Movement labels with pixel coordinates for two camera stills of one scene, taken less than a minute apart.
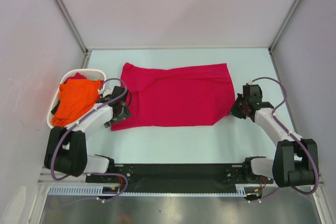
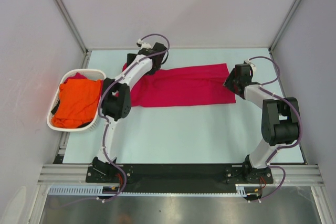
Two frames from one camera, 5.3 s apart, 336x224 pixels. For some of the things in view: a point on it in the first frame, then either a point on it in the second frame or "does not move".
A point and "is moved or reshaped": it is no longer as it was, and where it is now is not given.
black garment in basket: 55,108 does not move
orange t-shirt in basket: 76,96 does not move
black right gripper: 234,110 -> 228,82
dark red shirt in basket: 77,76 does not move
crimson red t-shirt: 194,95 is moved or reshaped
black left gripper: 126,114 -> 149,72
